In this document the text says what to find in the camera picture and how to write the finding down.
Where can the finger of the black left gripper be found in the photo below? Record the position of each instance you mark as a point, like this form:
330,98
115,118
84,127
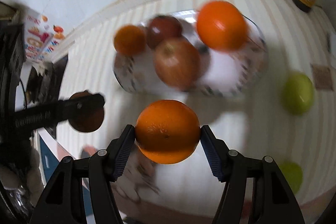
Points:
51,113

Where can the green apple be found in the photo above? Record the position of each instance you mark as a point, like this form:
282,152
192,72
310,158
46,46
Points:
297,95
293,174

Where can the small brown orange fruit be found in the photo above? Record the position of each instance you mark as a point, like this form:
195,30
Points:
89,121

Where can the orange persimmon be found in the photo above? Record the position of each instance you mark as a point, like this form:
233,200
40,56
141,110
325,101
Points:
129,40

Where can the large orange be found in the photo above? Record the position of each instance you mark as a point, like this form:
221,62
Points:
167,131
221,26

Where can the red yellow apple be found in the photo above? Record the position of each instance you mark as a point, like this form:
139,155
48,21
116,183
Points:
177,63

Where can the dark red apple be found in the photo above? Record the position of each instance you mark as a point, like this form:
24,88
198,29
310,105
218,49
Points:
162,27

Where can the colourful fruit sticker sheet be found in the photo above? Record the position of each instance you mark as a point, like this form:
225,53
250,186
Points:
41,36

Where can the striped cat print tablecloth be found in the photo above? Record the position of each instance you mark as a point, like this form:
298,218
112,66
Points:
276,97

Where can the white floral deer plate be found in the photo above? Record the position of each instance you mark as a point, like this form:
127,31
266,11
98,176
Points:
222,74

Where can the brown green life label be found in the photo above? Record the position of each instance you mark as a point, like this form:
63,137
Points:
322,77

